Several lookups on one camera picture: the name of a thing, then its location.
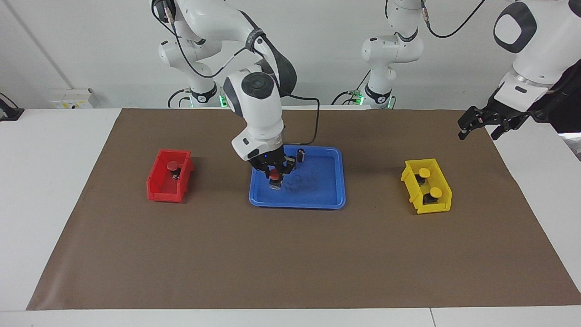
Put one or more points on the white wall socket box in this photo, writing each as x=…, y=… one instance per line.
x=72, y=97

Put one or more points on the brown table mat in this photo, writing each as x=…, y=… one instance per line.
x=290, y=254

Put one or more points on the blue plastic tray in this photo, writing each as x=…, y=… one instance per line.
x=317, y=190

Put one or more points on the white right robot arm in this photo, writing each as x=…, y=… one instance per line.
x=258, y=104

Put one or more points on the red plastic bin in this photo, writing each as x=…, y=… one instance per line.
x=156, y=193

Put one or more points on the black clamp device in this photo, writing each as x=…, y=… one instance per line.
x=9, y=112

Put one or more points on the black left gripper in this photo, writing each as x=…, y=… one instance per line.
x=501, y=109

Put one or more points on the grey textured object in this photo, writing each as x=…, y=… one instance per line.
x=574, y=146

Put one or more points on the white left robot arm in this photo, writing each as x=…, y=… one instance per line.
x=540, y=45

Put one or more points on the yellow plastic bin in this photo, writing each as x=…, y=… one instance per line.
x=433, y=209

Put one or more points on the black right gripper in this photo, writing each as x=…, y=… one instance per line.
x=268, y=159

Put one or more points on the red push button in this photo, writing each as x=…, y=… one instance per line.
x=172, y=165
x=274, y=175

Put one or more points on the yellow push button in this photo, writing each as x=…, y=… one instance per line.
x=435, y=192
x=424, y=172

